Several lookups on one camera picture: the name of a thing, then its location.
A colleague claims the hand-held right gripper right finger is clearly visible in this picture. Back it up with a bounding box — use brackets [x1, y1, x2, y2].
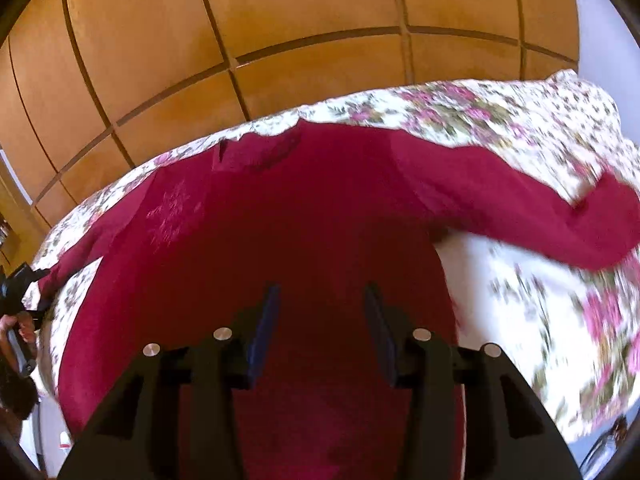
[363, 282, 584, 480]

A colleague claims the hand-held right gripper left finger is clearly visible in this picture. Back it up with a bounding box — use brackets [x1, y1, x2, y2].
[57, 282, 282, 480]

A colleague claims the red knit sweater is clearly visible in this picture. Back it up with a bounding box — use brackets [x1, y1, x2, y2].
[37, 122, 640, 480]

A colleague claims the person's left hand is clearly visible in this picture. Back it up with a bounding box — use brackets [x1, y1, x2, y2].
[0, 312, 37, 346]

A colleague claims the dark fuzzy object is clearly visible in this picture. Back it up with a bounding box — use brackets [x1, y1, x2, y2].
[0, 374, 40, 422]

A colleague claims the floral bedsheet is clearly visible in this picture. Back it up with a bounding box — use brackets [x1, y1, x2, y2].
[22, 69, 640, 443]

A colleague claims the wooden wardrobe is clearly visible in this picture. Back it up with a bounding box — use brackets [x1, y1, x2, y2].
[0, 0, 582, 263]

